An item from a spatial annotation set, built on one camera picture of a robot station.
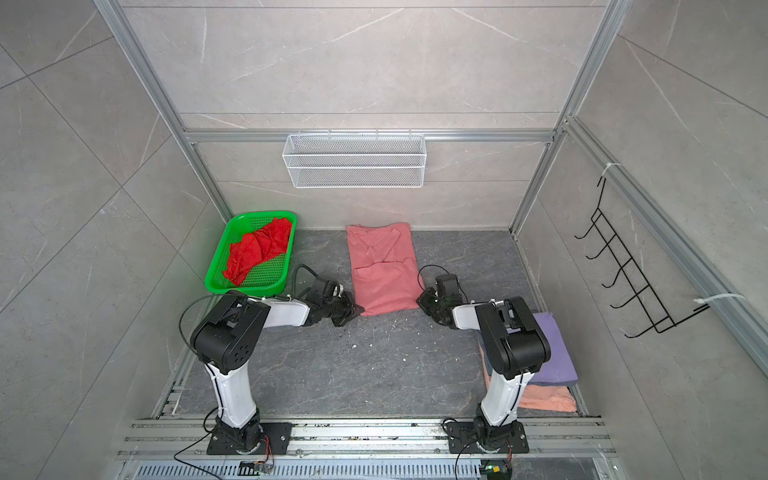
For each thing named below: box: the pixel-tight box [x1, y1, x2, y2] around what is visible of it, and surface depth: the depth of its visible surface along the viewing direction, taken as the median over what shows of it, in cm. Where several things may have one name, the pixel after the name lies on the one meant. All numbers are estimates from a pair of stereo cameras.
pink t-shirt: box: [346, 222, 425, 317], surface depth 106 cm
